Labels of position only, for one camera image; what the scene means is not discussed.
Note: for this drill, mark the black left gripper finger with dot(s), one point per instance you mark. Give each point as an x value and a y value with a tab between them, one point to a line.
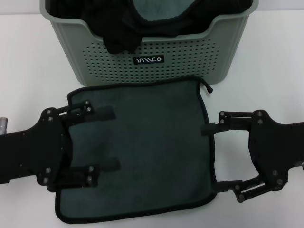
83	114
80	177

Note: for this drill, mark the dark green black-trimmed towel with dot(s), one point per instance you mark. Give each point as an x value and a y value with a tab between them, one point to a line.
147	147

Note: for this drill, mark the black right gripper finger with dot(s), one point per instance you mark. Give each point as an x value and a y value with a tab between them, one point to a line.
249	188
235	122

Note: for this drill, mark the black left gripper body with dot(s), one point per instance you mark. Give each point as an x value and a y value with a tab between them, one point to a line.
35	149

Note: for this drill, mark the black cloth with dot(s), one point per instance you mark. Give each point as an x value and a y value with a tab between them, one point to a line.
118	35

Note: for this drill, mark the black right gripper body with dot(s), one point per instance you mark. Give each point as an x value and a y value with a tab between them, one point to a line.
273	147

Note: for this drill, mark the sage green perforated storage box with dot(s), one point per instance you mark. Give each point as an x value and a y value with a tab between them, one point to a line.
190	64

